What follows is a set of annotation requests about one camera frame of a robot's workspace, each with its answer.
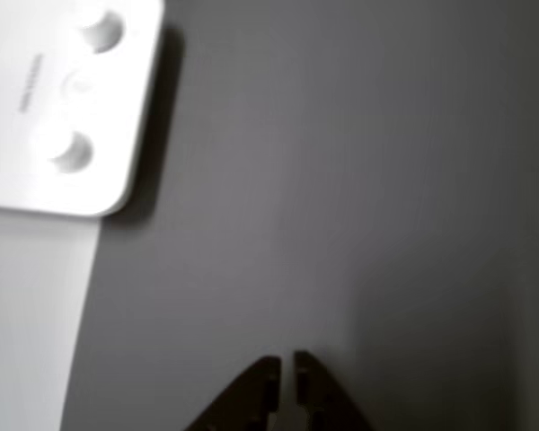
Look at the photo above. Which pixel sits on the grey table mat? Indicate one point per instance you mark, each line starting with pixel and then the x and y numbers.
pixel 341 179

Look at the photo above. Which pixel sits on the white flat dimpled device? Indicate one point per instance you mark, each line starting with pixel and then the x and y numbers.
pixel 117 103

